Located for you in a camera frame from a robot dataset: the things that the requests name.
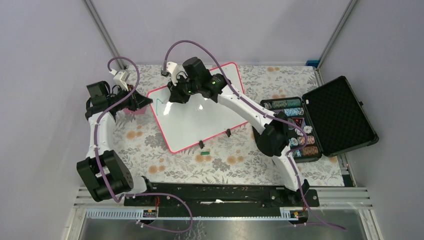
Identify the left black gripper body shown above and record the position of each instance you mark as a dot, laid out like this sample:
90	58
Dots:
123	94

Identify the black whiteboard stand foot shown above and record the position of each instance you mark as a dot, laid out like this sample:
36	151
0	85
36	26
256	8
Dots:
201	144

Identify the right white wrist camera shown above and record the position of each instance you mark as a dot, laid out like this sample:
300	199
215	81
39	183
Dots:
170	69

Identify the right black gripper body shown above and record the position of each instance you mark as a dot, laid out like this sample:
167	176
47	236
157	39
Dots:
185	88

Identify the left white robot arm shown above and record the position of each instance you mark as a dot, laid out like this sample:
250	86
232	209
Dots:
102	171

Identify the pink framed whiteboard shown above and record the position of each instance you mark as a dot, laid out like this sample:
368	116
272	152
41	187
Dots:
185	125

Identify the floral table mat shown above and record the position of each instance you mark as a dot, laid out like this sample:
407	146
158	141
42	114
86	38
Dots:
233	160

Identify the blue clip at corner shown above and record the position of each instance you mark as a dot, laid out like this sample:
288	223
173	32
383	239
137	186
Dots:
312	63

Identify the black poker chip case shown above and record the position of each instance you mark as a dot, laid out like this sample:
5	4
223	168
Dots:
326	121

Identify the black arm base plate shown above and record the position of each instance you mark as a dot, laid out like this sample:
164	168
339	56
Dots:
217	200

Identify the pink eraser block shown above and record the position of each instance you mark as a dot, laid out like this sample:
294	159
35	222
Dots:
140	111

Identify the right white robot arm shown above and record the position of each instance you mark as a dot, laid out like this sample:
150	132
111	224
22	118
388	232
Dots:
271	127

